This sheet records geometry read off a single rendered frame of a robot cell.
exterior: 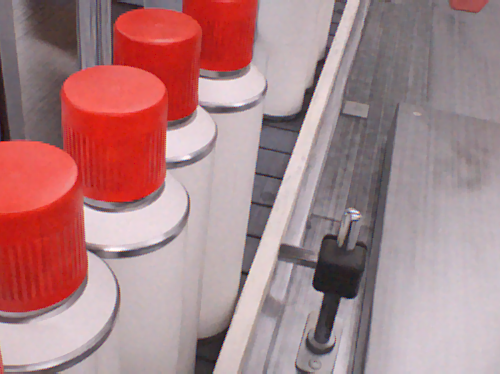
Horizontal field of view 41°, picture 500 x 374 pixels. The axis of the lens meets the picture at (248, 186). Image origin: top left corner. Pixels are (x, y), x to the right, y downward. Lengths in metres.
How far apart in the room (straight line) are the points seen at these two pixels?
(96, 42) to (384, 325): 0.25
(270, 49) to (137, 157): 0.38
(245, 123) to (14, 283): 0.16
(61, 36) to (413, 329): 0.58
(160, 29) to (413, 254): 0.30
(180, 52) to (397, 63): 0.66
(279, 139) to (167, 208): 0.36
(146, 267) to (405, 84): 0.65
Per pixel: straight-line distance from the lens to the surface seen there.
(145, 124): 0.21
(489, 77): 0.92
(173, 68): 0.25
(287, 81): 0.59
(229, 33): 0.29
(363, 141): 0.70
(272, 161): 0.55
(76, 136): 0.21
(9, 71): 0.41
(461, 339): 0.45
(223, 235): 0.35
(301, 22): 0.57
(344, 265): 0.41
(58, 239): 0.17
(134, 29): 0.25
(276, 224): 0.43
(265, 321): 0.42
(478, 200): 0.57
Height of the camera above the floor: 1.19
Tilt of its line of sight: 36 degrees down
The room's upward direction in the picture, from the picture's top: 8 degrees clockwise
